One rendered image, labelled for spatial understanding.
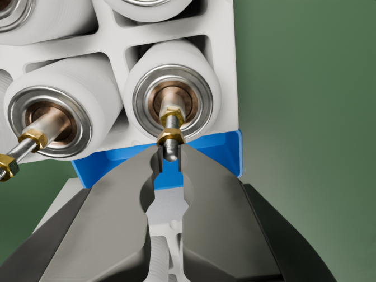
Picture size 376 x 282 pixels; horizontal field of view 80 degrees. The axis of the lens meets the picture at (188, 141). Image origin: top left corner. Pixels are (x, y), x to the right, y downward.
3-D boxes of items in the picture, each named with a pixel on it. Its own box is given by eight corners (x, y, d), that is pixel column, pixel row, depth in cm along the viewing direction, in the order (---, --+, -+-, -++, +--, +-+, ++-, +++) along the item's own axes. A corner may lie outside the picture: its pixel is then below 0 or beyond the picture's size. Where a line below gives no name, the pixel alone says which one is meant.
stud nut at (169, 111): (160, 125, 19) (159, 130, 18) (161, 106, 18) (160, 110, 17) (183, 127, 19) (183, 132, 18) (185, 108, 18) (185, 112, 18)
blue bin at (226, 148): (106, 164, 54) (88, 200, 44) (89, 123, 49) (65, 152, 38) (230, 146, 53) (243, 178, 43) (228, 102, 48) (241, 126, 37)
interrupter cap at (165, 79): (142, 142, 23) (141, 145, 23) (124, 67, 20) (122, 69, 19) (214, 134, 23) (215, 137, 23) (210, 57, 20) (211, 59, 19)
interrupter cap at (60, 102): (52, 67, 20) (48, 69, 19) (109, 134, 23) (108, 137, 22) (-7, 110, 21) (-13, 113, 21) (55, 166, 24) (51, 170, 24)
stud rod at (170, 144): (167, 114, 20) (161, 162, 14) (167, 104, 20) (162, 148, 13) (177, 116, 20) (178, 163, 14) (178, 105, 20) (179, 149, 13)
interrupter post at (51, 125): (53, 106, 21) (33, 120, 18) (71, 126, 22) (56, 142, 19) (34, 118, 22) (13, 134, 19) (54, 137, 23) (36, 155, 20)
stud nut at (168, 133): (156, 149, 16) (155, 155, 15) (157, 126, 15) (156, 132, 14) (184, 150, 16) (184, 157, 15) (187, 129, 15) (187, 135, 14)
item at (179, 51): (151, 98, 40) (134, 153, 24) (139, 38, 35) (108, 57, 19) (206, 92, 39) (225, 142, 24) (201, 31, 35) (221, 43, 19)
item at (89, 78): (108, 34, 34) (50, 50, 19) (145, 88, 39) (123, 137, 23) (61, 68, 37) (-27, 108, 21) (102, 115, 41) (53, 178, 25)
